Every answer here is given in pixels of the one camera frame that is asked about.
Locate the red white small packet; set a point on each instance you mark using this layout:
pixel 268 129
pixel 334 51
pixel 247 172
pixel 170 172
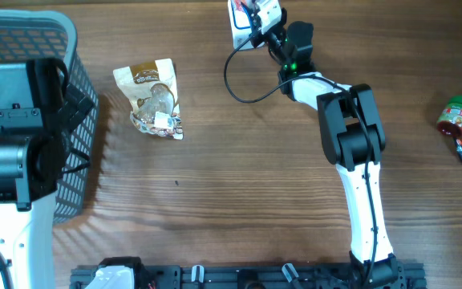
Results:
pixel 243 5

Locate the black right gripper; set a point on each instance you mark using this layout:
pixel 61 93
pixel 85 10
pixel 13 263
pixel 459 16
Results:
pixel 257 34

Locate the green lid jar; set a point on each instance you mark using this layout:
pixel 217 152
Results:
pixel 449 122

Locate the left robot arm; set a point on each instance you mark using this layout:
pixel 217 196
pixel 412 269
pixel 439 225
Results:
pixel 39 111

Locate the white barcode scanner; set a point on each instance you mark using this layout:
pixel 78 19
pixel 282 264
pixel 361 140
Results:
pixel 240 27

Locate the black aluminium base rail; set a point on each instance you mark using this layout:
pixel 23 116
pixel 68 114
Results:
pixel 320 276

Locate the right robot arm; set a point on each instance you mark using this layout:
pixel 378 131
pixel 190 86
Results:
pixel 351 130

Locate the brown Pantree snack pouch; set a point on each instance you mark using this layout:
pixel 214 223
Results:
pixel 151 89

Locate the grey plastic mesh basket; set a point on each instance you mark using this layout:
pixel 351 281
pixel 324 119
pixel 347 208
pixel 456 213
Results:
pixel 49 34

